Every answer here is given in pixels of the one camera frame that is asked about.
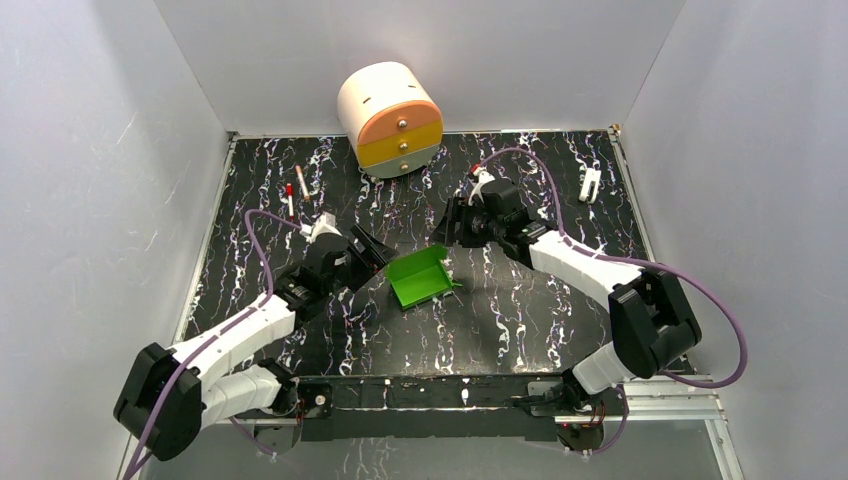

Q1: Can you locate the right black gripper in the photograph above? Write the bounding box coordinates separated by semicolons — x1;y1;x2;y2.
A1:
428;197;504;249

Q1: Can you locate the green paper box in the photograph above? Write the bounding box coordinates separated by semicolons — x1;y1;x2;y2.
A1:
385;244;460;310

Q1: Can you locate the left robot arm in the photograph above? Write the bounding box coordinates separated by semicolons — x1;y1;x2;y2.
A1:
113;224;398;461

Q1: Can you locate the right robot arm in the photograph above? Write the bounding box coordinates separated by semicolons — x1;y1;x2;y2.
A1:
430;179;702;414

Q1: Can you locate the pink marker pen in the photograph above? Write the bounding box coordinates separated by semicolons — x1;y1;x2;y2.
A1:
295;165;311;201

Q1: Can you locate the red capped marker pen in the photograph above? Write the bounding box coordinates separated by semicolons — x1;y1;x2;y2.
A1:
285;183;295;221

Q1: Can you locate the small white plastic clip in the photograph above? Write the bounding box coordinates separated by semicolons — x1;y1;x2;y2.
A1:
579;168;601;204

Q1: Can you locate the round three-drawer storage cabinet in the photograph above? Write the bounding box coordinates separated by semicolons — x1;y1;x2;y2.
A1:
337;61;444;179

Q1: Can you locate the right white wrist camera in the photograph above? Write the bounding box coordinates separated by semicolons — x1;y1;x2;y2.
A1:
467;164;495;206

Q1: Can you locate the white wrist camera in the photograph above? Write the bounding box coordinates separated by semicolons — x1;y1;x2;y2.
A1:
467;164;495;206
300;212;342;244

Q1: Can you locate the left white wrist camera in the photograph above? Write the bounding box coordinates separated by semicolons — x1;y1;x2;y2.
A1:
300;212;342;244

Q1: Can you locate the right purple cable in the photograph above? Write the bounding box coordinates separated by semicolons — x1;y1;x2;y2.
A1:
476;146;750;456

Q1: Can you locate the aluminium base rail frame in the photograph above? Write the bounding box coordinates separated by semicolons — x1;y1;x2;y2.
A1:
116;367;743;479

